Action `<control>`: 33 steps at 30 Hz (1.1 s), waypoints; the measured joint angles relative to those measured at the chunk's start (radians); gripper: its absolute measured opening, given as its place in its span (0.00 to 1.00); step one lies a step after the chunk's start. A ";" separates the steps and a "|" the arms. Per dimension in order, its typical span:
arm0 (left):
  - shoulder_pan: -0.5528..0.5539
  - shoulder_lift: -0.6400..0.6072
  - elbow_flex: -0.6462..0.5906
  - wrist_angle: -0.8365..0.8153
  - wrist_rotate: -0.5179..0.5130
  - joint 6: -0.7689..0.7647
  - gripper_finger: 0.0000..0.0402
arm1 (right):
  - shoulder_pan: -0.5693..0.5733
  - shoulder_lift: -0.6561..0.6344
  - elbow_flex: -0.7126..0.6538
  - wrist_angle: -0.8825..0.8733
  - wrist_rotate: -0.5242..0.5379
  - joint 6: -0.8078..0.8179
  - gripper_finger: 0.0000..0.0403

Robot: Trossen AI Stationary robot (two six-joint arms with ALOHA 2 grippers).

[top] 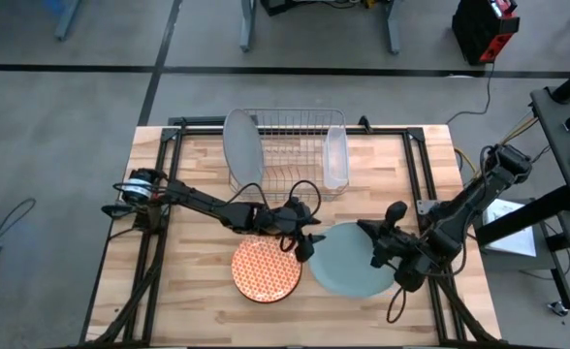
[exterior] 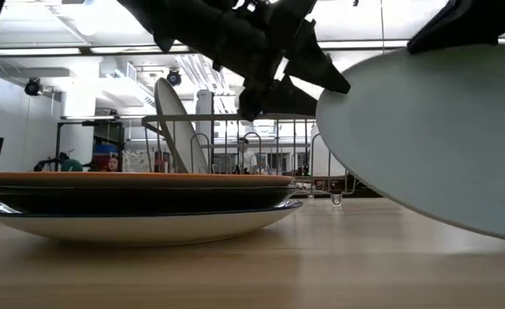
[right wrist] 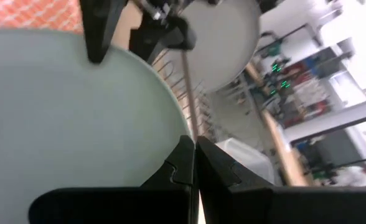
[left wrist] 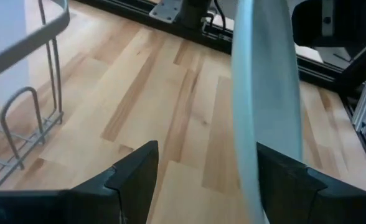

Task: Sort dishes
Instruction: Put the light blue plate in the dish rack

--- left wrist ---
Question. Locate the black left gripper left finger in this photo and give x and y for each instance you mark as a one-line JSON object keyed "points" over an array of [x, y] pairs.
{"points": [[108, 199]]}

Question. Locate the clear plastic cutlery holder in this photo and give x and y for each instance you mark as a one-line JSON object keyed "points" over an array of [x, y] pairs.
{"points": [[2, 25]]}

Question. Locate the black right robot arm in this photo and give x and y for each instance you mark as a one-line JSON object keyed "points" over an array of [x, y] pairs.
{"points": [[195, 11]]}

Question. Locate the silver metal bracket plate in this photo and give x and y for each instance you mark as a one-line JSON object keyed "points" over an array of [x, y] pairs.
{"points": [[167, 11]]}

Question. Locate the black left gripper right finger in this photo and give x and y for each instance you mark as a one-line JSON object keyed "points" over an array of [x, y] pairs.
{"points": [[295, 193]]}

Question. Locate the grey round plate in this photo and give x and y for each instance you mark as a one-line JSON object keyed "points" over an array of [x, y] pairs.
{"points": [[264, 77]]}

